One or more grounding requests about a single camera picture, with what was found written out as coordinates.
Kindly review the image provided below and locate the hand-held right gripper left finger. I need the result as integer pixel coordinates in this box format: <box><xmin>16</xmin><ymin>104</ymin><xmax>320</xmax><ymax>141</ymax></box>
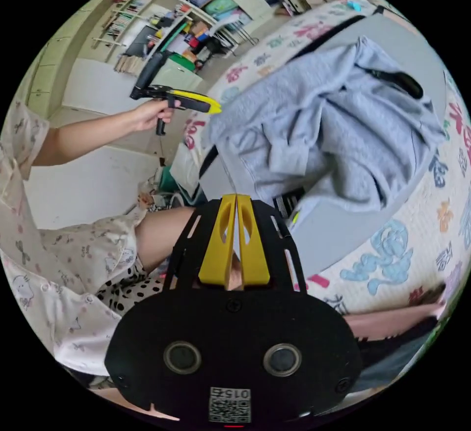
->
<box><xmin>198</xmin><ymin>193</ymin><xmax>236</xmax><ymax>287</ymax></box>

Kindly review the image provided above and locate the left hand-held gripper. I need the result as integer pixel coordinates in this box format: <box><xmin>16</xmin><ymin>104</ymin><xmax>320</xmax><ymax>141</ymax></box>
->
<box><xmin>129</xmin><ymin>84</ymin><xmax>223</xmax><ymax>137</ymax></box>

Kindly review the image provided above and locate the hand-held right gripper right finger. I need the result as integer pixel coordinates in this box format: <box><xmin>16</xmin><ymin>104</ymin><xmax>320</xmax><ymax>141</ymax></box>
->
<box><xmin>236</xmin><ymin>193</ymin><xmax>272</xmax><ymax>286</ymax></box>

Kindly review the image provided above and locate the gray long sleeve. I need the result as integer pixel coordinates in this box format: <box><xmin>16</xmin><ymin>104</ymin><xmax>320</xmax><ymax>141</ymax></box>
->
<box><xmin>207</xmin><ymin>35</ymin><xmax>446</xmax><ymax>215</ymax></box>

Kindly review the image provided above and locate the person's left forearm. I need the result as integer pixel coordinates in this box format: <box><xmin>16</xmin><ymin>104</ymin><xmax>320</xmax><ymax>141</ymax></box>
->
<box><xmin>32</xmin><ymin>111</ymin><xmax>139</xmax><ymax>168</ymax></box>

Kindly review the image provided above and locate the person's left hand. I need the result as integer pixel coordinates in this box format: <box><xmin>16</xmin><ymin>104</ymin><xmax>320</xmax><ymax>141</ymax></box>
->
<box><xmin>132</xmin><ymin>99</ymin><xmax>182</xmax><ymax>132</ymax></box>

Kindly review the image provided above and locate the gray folding board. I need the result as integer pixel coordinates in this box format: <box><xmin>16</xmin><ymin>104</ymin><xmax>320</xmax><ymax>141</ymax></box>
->
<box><xmin>198</xmin><ymin>14</ymin><xmax>449</xmax><ymax>278</ymax></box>

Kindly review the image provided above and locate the cluttered open shelf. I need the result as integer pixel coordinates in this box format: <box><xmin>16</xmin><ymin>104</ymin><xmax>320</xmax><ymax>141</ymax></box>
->
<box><xmin>90</xmin><ymin>0</ymin><xmax>266</xmax><ymax>76</ymax></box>

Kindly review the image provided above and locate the person's body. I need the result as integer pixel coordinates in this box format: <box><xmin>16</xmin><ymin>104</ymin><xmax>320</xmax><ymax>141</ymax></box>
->
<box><xmin>0</xmin><ymin>99</ymin><xmax>448</xmax><ymax>392</ymax></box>

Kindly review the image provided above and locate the pale green cupboard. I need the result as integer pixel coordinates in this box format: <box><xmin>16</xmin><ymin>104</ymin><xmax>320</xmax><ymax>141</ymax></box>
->
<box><xmin>25</xmin><ymin>0</ymin><xmax>124</xmax><ymax>109</ymax></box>

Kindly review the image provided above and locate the bed with printed quilt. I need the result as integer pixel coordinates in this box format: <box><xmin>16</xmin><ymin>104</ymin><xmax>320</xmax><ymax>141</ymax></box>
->
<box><xmin>171</xmin><ymin>0</ymin><xmax>471</xmax><ymax>316</ymax></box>

